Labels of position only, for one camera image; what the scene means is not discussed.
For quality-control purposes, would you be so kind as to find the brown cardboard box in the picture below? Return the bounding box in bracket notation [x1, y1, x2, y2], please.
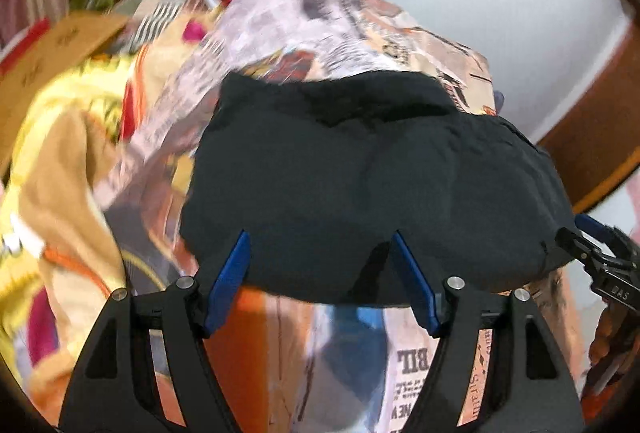
[0, 10, 131, 174]

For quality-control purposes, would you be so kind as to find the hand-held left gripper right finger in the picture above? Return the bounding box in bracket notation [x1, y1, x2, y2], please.
[391, 230, 586, 433]

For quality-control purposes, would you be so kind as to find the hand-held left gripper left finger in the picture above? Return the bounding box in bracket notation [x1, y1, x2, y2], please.
[57, 230, 252, 433]

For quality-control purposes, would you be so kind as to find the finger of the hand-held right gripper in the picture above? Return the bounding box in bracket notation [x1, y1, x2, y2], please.
[574, 213, 615, 241]
[555, 227, 603, 266]

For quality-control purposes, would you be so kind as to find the newspaper print blanket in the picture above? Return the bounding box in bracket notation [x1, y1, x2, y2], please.
[95, 0, 591, 433]

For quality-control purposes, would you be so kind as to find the person's right hand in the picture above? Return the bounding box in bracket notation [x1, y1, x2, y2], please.
[587, 298, 640, 366]

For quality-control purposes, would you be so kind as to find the brown wooden door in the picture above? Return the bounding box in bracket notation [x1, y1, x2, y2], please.
[537, 0, 640, 214]

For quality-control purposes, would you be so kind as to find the yellow cartoon blanket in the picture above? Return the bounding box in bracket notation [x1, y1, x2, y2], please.
[0, 55, 201, 414]

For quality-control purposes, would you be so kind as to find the black zip jacket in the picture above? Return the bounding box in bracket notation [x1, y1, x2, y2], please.
[179, 70, 576, 309]

